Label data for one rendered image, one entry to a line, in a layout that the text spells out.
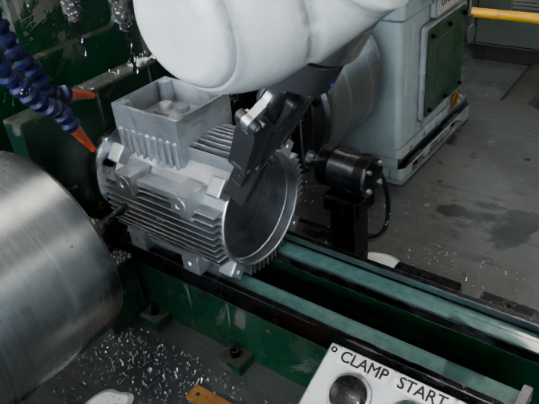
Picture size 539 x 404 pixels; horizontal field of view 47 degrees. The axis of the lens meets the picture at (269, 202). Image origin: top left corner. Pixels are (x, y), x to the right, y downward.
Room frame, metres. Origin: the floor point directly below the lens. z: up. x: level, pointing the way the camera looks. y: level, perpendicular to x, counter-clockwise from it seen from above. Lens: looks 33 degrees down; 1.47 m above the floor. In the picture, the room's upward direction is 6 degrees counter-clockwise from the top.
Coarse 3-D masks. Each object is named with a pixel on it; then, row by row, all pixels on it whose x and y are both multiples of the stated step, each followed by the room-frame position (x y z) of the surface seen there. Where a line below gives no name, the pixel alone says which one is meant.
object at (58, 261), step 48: (0, 192) 0.54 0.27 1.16; (48, 192) 0.55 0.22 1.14; (0, 240) 0.49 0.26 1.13; (48, 240) 0.51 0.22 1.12; (96, 240) 0.53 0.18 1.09; (0, 288) 0.45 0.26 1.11; (48, 288) 0.48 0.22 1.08; (96, 288) 0.51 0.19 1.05; (0, 336) 0.43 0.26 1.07; (48, 336) 0.45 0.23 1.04; (96, 336) 0.51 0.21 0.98; (0, 384) 0.41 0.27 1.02
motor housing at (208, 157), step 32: (224, 128) 0.73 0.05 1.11; (192, 160) 0.69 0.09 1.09; (224, 160) 0.66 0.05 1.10; (288, 160) 0.72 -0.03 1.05; (160, 192) 0.67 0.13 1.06; (256, 192) 0.77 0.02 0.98; (288, 192) 0.74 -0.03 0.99; (128, 224) 0.72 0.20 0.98; (160, 224) 0.67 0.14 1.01; (192, 224) 0.63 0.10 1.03; (224, 224) 0.62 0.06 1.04; (256, 224) 0.73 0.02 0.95; (288, 224) 0.71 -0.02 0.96; (224, 256) 0.61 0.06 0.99; (256, 256) 0.67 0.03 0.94
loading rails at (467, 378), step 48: (288, 240) 0.73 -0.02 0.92; (144, 288) 0.75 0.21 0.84; (192, 288) 0.67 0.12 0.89; (240, 288) 0.62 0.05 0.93; (288, 288) 0.69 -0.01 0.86; (336, 288) 0.64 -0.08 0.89; (384, 288) 0.60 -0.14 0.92; (432, 288) 0.58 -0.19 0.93; (240, 336) 0.62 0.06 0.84; (288, 336) 0.57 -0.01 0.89; (336, 336) 0.52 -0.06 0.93; (384, 336) 0.52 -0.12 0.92; (432, 336) 0.55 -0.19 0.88; (480, 336) 0.51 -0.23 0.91; (528, 336) 0.50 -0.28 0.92; (432, 384) 0.44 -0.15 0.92; (480, 384) 0.44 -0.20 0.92; (528, 384) 0.47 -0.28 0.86
